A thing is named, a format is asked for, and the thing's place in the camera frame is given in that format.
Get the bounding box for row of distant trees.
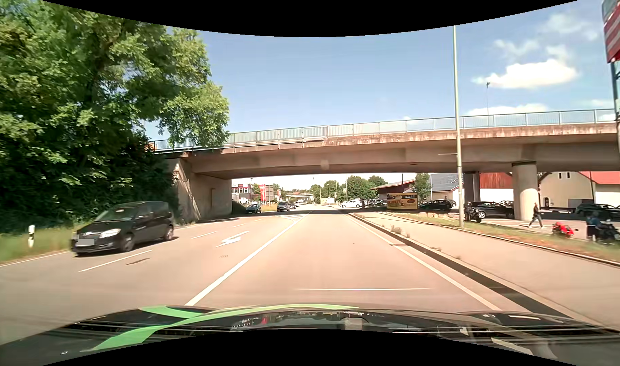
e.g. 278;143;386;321
251;173;433;203

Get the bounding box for distant commercial building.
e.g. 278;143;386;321
232;183;275;205

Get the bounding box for concrete road bridge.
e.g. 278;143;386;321
148;108;620;222

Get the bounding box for grey asphalt road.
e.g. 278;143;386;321
0;204;555;351

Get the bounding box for brown wooden building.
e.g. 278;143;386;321
369;172;514;204

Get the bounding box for yellow billboard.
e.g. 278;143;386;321
386;192;419;211

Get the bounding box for road markings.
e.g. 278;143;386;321
0;208;501;312

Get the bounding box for car's own bonnet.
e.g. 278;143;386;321
0;303;620;366

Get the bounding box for black minivan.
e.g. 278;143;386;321
70;201;176;255

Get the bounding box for grass strip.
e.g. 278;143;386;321
376;209;620;268

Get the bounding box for grey pavement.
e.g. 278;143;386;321
348;210;620;336

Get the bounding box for asphalt car park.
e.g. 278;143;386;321
473;211;620;241

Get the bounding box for large green trees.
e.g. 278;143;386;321
0;0;231;233

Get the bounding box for building with red roof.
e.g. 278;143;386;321
539;171;620;209

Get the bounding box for person on motorcycle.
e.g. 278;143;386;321
585;211;620;244

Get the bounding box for dark parked car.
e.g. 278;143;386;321
574;203;620;221

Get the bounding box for grass verge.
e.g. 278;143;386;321
0;219;199;268

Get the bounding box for tall grey lamp post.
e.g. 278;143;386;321
438;25;464;228

